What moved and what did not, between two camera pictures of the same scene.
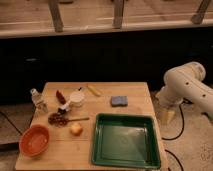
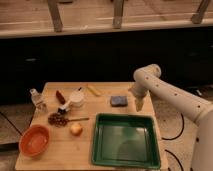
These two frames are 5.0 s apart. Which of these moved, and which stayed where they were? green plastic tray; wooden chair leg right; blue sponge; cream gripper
Moved: cream gripper
Stayed: wooden chair leg right; green plastic tray; blue sponge
